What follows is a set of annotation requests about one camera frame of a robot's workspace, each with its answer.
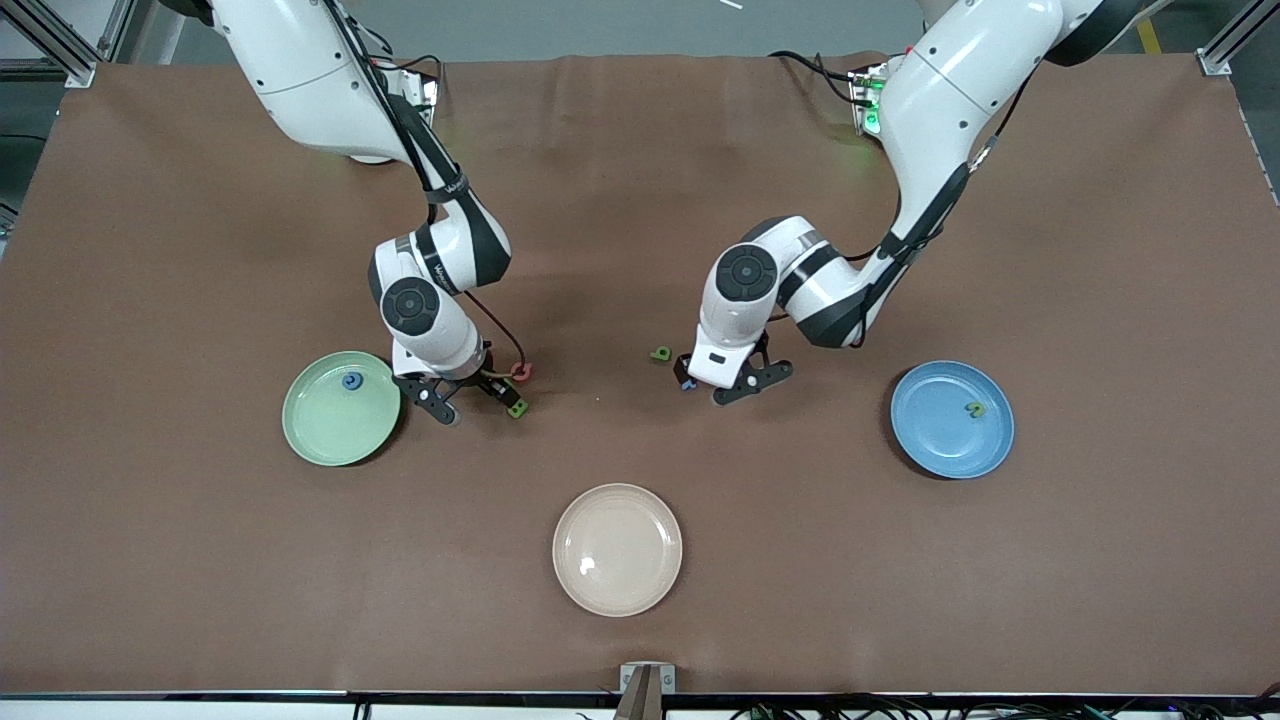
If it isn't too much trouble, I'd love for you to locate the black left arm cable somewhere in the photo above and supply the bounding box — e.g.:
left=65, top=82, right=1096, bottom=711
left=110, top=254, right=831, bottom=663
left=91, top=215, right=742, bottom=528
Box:
left=855, top=70, right=1041, bottom=349

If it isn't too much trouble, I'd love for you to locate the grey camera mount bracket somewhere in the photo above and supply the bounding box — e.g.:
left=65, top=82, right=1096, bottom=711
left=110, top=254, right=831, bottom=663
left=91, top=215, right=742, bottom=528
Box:
left=618, top=662, right=678, bottom=720

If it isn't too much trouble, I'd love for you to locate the black left base cable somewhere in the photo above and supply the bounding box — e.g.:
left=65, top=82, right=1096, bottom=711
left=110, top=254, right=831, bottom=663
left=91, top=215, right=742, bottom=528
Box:
left=768, top=50, right=861, bottom=106

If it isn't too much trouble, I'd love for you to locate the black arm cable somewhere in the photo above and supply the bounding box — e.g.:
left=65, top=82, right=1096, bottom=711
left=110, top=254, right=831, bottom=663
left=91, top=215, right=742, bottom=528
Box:
left=855, top=70, right=1041, bottom=349
left=335, top=0, right=528, bottom=373

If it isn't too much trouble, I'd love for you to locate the blue plate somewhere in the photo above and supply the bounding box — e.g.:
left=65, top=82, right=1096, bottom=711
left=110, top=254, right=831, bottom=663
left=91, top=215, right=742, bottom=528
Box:
left=890, top=360, right=1016, bottom=480

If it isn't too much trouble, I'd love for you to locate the aluminium frame post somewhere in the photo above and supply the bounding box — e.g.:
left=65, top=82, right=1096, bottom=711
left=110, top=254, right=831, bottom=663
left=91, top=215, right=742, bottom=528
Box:
left=1200, top=0, right=1280, bottom=77
left=0, top=0, right=136, bottom=89

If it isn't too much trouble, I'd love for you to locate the green plate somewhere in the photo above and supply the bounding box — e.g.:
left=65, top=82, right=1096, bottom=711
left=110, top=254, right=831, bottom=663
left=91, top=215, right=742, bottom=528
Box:
left=282, top=350, right=403, bottom=468

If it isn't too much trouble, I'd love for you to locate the black right base cable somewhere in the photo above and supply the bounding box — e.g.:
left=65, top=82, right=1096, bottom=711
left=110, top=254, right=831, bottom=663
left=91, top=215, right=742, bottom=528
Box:
left=375, top=30, right=443, bottom=73

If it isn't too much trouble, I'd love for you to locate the beige plate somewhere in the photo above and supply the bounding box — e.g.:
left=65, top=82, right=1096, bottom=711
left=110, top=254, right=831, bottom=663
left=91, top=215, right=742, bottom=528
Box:
left=552, top=483, right=684, bottom=618

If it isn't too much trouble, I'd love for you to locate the brown table mat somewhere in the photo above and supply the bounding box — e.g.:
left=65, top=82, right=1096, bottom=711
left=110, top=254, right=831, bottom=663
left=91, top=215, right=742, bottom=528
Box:
left=0, top=52, right=1280, bottom=696

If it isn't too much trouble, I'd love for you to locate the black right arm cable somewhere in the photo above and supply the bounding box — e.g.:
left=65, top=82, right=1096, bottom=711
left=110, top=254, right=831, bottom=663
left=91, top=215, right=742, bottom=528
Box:
left=335, top=0, right=528, bottom=373

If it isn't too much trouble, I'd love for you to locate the black base cable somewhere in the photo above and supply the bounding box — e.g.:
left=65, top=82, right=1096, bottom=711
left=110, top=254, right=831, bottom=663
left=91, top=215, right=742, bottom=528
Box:
left=768, top=50, right=861, bottom=106
left=375, top=30, right=443, bottom=73

